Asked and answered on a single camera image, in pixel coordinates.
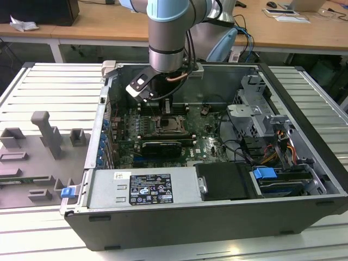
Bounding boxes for metal socket cover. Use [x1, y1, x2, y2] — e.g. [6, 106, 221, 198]
[154, 115, 190, 135]

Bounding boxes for black RAM slot row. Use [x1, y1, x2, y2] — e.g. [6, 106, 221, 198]
[138, 103, 190, 115]
[139, 133, 198, 144]

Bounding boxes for CPU socket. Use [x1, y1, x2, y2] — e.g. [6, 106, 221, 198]
[151, 115, 191, 136]

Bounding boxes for black graphics card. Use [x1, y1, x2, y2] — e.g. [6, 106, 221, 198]
[141, 140, 183, 159]

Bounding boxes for green motherboard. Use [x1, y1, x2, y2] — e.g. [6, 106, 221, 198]
[108, 104, 232, 168]

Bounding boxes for grey metal drive cage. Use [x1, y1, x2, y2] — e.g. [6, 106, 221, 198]
[226, 74, 296, 140]

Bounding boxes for black power supply label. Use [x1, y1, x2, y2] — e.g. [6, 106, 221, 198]
[128, 172, 173, 205]

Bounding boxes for black plastic shroud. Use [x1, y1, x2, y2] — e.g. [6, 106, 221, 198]
[195, 161, 258, 202]

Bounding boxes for wooden desk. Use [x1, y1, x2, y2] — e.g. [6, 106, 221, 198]
[0, 0, 348, 64]

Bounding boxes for grey power supply unit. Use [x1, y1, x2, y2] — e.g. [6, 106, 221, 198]
[86, 166, 203, 209]

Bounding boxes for blue disk carrier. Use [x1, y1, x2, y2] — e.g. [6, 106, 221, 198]
[251, 167, 313, 198]

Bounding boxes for black open PC case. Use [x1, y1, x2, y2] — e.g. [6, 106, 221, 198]
[59, 60, 348, 252]

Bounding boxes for black computer box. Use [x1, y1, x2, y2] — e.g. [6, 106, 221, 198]
[0, 0, 80, 27]

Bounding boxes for grey parts rack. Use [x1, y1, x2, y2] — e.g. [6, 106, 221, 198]
[0, 110, 92, 210]

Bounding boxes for white paper sheet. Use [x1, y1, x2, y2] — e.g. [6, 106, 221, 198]
[274, 14, 311, 24]

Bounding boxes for crumpled white paper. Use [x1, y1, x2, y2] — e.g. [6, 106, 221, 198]
[9, 14, 39, 33]

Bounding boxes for green RAM stick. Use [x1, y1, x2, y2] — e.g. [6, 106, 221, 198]
[0, 177, 51, 184]

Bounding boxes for silver laptop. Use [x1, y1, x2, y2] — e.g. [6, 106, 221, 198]
[287, 0, 327, 13]

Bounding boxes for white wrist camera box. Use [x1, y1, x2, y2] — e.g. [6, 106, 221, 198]
[125, 71, 158, 104]

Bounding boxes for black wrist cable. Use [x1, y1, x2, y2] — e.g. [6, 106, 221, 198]
[184, 27, 197, 70]

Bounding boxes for grey case release handle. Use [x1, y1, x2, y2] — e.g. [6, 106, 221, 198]
[101, 60, 118, 80]

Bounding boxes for black looped cable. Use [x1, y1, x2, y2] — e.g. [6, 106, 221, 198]
[218, 110, 257, 167]

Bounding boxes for blue cable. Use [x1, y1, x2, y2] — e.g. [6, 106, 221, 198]
[238, 26, 256, 65]

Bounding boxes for orange and yellow wires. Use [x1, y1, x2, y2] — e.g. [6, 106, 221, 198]
[262, 143, 296, 165]

